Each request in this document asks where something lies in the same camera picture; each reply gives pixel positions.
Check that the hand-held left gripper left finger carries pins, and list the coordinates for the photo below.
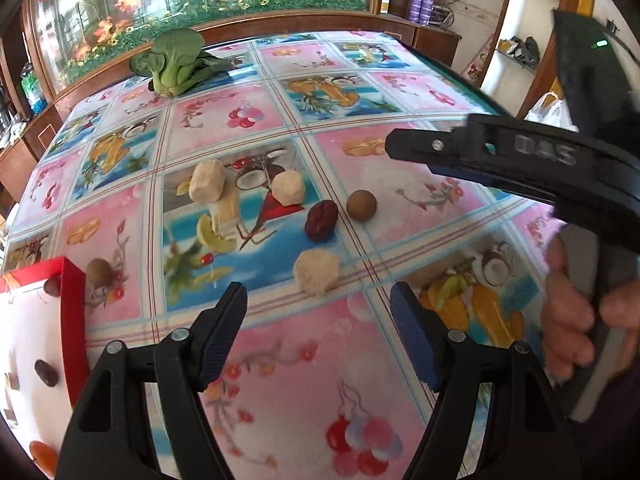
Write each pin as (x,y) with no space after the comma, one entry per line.
(220,335)

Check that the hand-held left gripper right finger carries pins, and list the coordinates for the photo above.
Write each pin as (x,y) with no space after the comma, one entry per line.
(415,340)

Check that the green bok choy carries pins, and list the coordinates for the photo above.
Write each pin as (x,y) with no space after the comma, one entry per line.
(175,60)

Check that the red date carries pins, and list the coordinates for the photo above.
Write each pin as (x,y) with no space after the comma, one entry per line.
(321,220)
(51,286)
(45,372)

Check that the brown longan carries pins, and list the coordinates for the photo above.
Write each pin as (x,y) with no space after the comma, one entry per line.
(361,205)
(99,273)

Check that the person's right hand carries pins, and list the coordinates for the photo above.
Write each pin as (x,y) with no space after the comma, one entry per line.
(565,325)

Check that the orange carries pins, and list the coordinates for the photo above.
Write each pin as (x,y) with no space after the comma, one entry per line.
(42,455)

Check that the black shoes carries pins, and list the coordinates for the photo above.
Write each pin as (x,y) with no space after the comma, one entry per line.
(527,50)

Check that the white plastic bag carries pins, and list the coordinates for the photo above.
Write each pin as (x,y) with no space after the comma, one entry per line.
(547,110)

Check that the person's right forearm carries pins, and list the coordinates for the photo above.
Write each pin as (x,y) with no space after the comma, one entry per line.
(622,425)

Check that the white wall shelf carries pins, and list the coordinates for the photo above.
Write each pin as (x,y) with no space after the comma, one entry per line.
(515,66)

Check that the red cardboard box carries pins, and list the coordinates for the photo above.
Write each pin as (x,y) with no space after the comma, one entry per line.
(72,320)

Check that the fruit-print plastic tablecloth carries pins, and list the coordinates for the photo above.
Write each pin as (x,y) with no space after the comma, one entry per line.
(300,385)

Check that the purple spray can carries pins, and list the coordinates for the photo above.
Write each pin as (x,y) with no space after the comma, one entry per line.
(415,7)
(427,10)

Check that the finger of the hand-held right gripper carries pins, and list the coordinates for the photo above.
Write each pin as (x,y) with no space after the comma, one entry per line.
(425,147)

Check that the blue water bottle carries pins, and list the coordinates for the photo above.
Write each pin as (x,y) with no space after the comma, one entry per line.
(34,92)

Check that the low wooden cabinet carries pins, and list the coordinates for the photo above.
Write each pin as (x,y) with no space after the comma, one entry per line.
(435,45)

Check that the green-edged table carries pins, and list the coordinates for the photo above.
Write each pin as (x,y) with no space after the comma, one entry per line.
(465,82)

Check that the beige yam chunk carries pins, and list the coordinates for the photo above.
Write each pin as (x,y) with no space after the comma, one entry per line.
(206,180)
(316,270)
(12,381)
(288,188)

